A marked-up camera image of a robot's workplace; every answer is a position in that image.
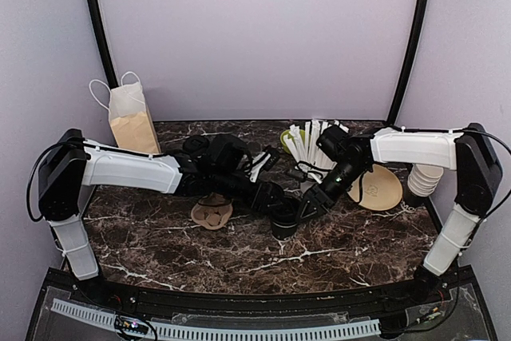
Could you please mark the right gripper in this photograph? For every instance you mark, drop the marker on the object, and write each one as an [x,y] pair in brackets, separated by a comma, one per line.
[320,196]

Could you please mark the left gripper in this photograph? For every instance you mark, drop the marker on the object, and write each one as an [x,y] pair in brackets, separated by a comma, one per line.
[261,203]

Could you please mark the single black lid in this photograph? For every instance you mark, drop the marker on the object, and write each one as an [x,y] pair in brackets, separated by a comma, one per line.
[195,145]
[283,215]

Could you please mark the brown pulp cup carrier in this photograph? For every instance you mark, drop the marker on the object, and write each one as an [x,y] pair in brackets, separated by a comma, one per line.
[212,211]

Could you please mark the stack of paper cups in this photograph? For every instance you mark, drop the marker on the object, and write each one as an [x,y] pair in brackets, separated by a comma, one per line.
[421,182]

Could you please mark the brown paper bag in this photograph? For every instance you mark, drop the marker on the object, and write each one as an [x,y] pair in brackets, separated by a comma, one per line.
[129,116]

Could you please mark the black paper coffee cup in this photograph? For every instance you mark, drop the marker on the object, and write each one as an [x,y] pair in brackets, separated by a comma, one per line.
[194,158]

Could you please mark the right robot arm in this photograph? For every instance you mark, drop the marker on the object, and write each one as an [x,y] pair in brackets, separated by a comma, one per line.
[468,152]

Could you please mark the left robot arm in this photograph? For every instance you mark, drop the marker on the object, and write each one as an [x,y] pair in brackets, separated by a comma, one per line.
[222,164]

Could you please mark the white cup holding straws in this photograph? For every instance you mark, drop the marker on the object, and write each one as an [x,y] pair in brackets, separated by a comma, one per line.
[306,185]

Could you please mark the bundle of white wrapped straws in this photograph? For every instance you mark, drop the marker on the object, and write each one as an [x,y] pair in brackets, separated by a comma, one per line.
[301,143]

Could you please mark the beige plate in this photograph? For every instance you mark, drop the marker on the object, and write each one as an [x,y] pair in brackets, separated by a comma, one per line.
[378,190]

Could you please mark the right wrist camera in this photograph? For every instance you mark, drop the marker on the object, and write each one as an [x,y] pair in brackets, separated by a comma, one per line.
[303,171]

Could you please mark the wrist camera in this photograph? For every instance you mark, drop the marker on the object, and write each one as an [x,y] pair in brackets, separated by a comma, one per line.
[303,171]
[264,161]

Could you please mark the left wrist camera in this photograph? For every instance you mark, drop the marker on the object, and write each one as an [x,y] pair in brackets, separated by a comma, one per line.
[264,161]

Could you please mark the right black frame post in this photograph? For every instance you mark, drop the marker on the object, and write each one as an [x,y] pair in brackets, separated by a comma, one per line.
[408,61]

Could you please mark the black frame post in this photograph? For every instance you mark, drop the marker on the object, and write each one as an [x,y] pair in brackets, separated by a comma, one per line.
[102,44]
[408,61]

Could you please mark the left black frame post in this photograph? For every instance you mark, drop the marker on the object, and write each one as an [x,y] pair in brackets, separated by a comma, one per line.
[102,44]

